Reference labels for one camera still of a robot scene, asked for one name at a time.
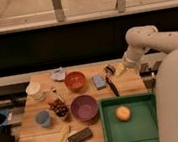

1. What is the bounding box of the blue sponge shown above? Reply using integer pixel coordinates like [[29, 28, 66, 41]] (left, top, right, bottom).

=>
[[92, 75, 106, 90]]

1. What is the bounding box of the yellow banana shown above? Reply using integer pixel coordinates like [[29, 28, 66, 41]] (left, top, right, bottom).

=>
[[57, 126, 71, 142]]

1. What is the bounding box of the small red object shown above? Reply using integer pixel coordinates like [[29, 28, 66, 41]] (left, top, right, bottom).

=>
[[47, 98, 56, 105]]

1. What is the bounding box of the purple bowl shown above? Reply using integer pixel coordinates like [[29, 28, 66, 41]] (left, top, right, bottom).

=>
[[70, 94, 99, 122]]

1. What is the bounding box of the orange fruit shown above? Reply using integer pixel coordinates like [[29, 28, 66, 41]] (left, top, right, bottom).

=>
[[115, 106, 131, 122]]

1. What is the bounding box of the dark red grape bunch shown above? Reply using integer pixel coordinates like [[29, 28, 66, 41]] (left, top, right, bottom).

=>
[[49, 100, 69, 117]]

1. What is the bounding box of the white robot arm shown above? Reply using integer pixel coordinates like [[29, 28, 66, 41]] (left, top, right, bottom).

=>
[[121, 25, 178, 142]]

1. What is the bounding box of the orange-red bowl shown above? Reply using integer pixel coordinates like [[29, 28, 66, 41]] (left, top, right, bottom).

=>
[[64, 71, 86, 91]]

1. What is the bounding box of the white paper cup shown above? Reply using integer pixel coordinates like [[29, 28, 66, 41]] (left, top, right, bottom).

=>
[[26, 82, 44, 101]]

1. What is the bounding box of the small blue cup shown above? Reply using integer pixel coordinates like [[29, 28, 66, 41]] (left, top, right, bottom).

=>
[[35, 110, 52, 128]]

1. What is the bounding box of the green plastic tray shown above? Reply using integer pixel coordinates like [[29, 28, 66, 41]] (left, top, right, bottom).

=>
[[99, 93, 159, 142]]

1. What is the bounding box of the small black round object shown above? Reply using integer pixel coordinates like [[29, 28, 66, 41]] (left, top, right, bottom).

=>
[[103, 64, 116, 75]]

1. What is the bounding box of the black rectangular eraser block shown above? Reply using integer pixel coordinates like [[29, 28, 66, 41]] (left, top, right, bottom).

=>
[[68, 127, 92, 142]]

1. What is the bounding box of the white blue crumpled packet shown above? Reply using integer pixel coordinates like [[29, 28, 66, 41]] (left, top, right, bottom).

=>
[[50, 67, 66, 82]]

